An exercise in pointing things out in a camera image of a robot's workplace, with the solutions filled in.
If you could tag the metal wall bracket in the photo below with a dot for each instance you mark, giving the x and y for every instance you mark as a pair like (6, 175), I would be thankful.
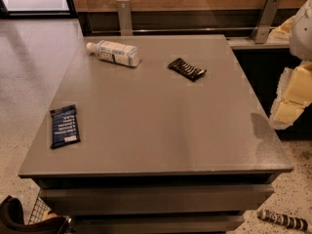
(261, 31)
(125, 17)

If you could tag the dark blue bar wrapper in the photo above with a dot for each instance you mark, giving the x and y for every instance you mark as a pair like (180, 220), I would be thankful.
(65, 128)

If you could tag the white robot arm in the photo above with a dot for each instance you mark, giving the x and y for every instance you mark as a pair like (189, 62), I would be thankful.
(301, 34)

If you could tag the black chocolate bar wrapper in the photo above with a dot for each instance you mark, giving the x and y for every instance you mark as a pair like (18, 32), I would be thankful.
(187, 70)

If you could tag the black curved seat object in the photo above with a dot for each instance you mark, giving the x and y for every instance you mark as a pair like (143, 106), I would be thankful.
(12, 222)

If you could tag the grey drawer cabinet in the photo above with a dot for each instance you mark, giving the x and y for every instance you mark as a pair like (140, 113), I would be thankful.
(158, 154)

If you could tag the left metal wall bracket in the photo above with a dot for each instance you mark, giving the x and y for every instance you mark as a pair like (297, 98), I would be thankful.
(125, 17)

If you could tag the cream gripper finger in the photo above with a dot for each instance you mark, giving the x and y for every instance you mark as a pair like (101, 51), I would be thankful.
(294, 94)
(282, 32)

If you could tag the white plastic water bottle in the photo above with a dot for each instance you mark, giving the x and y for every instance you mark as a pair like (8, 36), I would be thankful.
(115, 52)

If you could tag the wire mesh basket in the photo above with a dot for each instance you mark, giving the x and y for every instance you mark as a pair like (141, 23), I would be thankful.
(39, 210)

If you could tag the right metal wall bracket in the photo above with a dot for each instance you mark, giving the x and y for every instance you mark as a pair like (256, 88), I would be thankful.
(261, 31)

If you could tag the black white striped cylinder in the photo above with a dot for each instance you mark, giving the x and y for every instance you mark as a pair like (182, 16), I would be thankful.
(285, 220)

